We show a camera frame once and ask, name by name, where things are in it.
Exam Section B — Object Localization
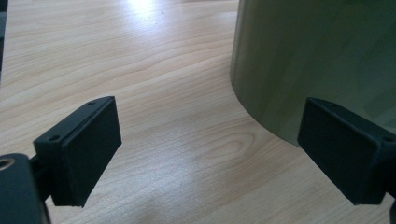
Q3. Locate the green round bin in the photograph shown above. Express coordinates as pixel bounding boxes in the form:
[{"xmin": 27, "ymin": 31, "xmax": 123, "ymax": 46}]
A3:
[{"xmin": 230, "ymin": 0, "xmax": 396, "ymax": 147}]

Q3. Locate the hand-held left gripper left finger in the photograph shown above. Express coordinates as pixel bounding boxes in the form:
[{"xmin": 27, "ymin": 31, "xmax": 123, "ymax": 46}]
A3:
[{"xmin": 31, "ymin": 95, "xmax": 122, "ymax": 208}]

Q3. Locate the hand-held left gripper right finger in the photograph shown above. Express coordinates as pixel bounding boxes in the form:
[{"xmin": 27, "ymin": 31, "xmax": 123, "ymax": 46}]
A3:
[{"xmin": 297, "ymin": 96, "xmax": 396, "ymax": 206}]

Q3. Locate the dark object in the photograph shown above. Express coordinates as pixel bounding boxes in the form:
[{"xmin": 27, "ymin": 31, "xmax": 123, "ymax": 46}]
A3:
[{"xmin": 0, "ymin": 0, "xmax": 9, "ymax": 85}]

